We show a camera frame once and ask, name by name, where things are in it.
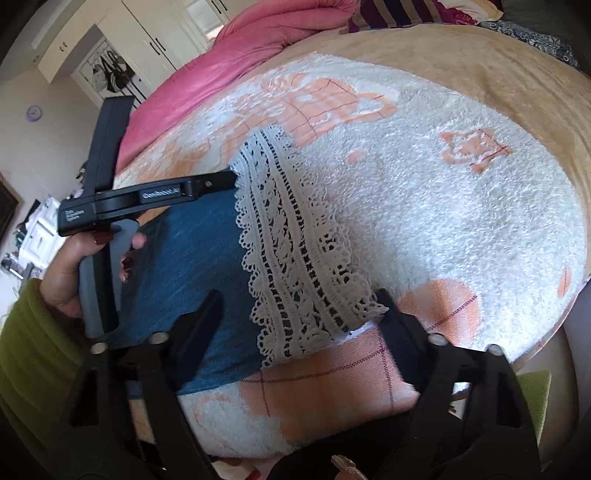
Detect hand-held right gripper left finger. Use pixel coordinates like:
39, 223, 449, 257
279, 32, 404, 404
45, 290, 225, 480

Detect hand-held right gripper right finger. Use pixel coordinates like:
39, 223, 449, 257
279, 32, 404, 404
376, 289, 542, 480

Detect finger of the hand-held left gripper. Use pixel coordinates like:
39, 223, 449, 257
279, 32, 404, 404
186, 169, 239, 198

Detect blue denim pants lace hem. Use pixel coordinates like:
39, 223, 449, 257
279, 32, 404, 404
108, 124, 391, 398

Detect person's left hand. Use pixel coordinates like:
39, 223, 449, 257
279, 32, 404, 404
39, 231, 148, 319

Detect white drawer cabinet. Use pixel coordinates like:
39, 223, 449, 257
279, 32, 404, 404
18, 196, 65, 268

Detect pink duvet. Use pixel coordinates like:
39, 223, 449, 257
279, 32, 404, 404
117, 0, 365, 162

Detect cream blanket orange print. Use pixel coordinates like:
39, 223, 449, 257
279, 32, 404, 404
113, 53, 591, 460

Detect hanging bags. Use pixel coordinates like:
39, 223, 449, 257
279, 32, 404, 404
90, 46, 134, 93

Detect brown slipper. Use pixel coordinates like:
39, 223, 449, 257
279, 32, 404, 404
331, 453, 366, 477

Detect light green cloth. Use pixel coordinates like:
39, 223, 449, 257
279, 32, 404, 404
517, 369, 553, 435

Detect white wardrobe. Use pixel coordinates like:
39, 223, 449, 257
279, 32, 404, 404
37, 0, 241, 84

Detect cream bed base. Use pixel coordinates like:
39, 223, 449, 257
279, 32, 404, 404
522, 323, 579, 462

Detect purple striped pillow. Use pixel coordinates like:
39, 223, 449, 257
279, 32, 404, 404
346, 0, 462, 33

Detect beige bed sheet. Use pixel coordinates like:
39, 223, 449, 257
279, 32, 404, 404
259, 23, 591, 370

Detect cream pillow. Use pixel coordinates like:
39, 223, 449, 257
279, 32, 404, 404
455, 0, 504, 24

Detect dark floral pillow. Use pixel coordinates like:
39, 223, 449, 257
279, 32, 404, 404
475, 21, 580, 70

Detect grey headboard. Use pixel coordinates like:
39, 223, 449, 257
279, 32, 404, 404
501, 0, 591, 61

